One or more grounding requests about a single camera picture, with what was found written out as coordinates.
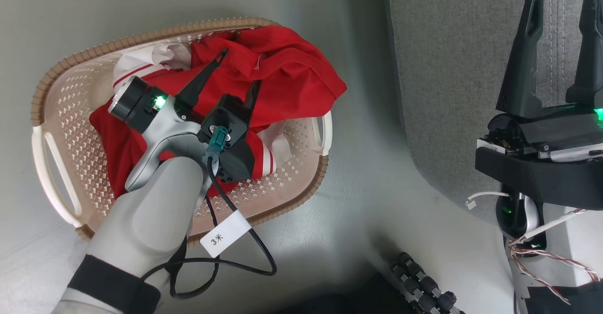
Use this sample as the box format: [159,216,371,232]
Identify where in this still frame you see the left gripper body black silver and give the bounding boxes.
[109,76,204,133]

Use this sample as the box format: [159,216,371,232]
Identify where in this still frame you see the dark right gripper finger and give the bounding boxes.
[496,0,547,119]
[565,0,603,109]

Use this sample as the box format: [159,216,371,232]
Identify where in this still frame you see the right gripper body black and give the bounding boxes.
[477,106,603,164]

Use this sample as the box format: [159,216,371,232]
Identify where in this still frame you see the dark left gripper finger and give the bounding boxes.
[175,48,229,109]
[243,79,262,131]

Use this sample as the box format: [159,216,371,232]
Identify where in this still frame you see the red garment with white stripes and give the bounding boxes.
[89,25,348,199]

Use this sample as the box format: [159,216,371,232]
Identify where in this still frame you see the beige perforated laundry basket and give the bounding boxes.
[31,17,334,246]

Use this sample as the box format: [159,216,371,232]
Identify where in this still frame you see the grey fabric sofa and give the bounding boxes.
[384,0,603,225]

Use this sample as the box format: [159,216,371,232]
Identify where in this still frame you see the teal cable connector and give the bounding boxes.
[204,125,231,165]

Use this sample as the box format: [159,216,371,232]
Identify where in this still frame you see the white cable with plug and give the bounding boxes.
[465,191,510,210]

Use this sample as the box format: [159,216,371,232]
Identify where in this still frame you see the red white twisted wires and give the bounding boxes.
[506,208,601,305]

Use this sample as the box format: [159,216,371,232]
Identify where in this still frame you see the black cable with white tag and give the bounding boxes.
[141,156,277,286]

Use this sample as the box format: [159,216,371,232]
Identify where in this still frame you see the thin black cable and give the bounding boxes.
[169,196,221,300]

